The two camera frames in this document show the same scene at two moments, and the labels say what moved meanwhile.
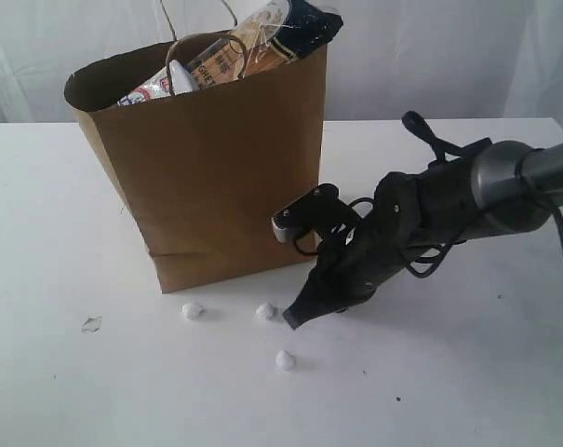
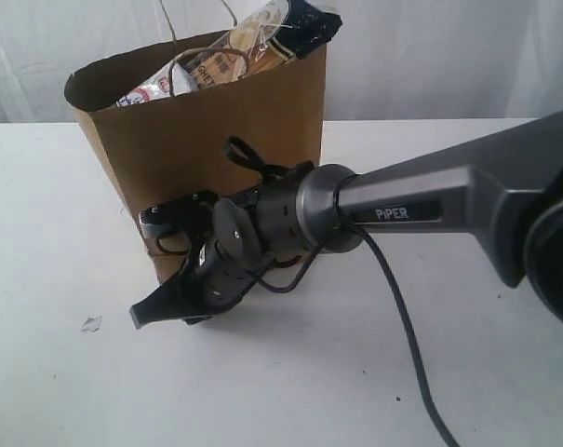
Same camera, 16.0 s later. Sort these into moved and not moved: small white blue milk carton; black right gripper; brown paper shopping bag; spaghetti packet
Moved: black right gripper
Not moved: spaghetti packet; brown paper shopping bag; small white blue milk carton
